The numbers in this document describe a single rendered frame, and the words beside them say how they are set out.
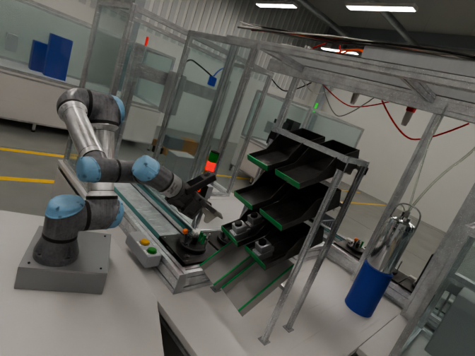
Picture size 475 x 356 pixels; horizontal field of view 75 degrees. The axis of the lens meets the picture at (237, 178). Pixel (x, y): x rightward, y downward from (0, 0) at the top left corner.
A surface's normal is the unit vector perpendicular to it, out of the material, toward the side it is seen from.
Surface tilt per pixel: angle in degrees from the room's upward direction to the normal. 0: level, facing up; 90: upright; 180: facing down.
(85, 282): 90
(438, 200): 90
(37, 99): 90
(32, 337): 0
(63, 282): 90
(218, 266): 45
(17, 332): 0
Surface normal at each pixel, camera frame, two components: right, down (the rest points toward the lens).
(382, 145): -0.73, -0.09
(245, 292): -0.33, -0.74
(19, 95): 0.60, 0.40
